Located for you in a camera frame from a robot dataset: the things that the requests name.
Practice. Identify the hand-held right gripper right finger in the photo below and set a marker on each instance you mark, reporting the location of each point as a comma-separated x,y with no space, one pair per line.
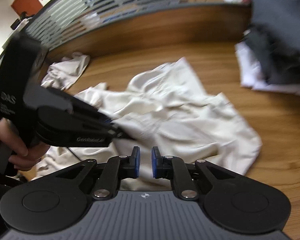
155,162

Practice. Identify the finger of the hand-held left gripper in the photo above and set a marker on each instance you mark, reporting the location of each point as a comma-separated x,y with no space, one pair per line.
120,130

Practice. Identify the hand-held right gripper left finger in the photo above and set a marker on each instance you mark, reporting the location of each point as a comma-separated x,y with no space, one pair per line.
137,162

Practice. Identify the cream shirt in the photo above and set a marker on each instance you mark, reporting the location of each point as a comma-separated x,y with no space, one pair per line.
177,110

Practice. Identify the dark grey folded clothes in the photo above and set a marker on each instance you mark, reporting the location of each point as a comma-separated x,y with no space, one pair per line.
282,30

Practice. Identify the person's left hand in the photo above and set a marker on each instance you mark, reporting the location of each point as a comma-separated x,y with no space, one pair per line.
20,152

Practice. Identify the beige crumpled garment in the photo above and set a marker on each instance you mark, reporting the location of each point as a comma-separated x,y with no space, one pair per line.
65,72

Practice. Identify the orange door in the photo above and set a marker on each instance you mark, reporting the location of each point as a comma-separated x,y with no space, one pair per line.
27,2

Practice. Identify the frosted striped glass partition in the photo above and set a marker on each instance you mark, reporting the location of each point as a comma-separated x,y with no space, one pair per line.
102,0

